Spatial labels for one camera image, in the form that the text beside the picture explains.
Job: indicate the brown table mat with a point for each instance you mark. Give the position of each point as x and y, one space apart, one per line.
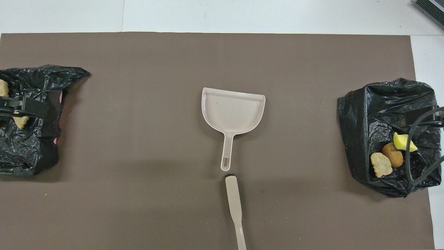
222 62

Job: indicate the black bag lined bin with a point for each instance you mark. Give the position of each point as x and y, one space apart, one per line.
31 146
360 132

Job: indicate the grey ribbed device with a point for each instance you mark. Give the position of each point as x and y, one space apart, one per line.
433 8

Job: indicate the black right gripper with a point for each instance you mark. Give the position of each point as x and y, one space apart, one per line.
438 117

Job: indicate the yellow sponge piece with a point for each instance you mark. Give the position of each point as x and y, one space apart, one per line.
402 142

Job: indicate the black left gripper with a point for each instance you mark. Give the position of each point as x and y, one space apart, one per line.
8 106

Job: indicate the golden brown toy nugget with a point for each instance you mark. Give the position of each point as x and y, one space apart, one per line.
393 158

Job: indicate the pale cream toy nugget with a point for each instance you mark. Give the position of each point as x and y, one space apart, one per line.
381 165

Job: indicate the beige plastic dustpan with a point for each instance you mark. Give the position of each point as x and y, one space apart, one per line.
232 111

